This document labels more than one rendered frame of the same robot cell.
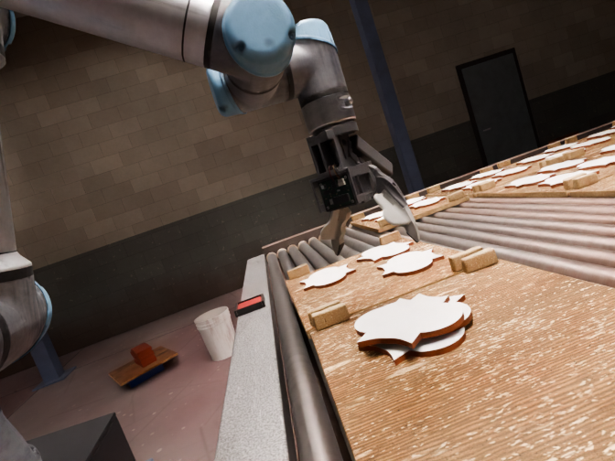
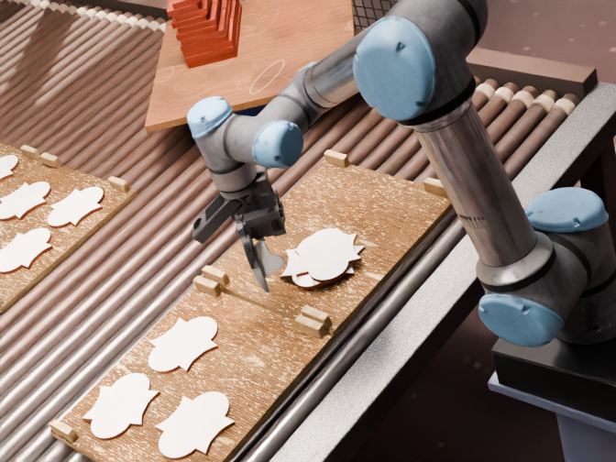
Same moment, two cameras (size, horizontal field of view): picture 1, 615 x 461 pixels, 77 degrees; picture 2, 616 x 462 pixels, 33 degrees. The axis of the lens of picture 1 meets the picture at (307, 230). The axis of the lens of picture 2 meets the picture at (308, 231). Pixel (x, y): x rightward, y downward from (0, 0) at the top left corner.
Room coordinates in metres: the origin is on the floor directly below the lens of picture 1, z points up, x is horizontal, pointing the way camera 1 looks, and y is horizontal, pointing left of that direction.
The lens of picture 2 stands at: (1.32, 1.21, 2.23)
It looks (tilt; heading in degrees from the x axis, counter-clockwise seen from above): 38 degrees down; 238
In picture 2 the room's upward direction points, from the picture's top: 20 degrees counter-clockwise
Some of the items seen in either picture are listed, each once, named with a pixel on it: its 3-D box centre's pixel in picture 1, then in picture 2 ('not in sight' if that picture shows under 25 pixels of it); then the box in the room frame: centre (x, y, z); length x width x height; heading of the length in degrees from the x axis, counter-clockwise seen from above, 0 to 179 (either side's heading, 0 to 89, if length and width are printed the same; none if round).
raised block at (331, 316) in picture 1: (330, 316); (316, 317); (0.61, 0.01, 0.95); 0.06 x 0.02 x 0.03; 95
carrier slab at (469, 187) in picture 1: (484, 178); not in sight; (1.58, -0.76, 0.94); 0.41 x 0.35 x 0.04; 5
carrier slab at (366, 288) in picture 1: (368, 275); (192, 386); (0.84, -0.09, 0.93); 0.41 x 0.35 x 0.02; 6
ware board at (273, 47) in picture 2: not in sight; (254, 49); (0.08, -0.71, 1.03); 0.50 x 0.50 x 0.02; 45
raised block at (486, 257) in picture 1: (479, 260); (215, 275); (0.64, -0.26, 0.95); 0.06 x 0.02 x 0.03; 95
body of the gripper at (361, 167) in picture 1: (342, 168); (252, 205); (0.60, -0.08, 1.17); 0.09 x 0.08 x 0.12; 140
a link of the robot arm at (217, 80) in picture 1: (250, 79); (269, 136); (0.57, 0.01, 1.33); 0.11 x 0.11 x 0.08; 10
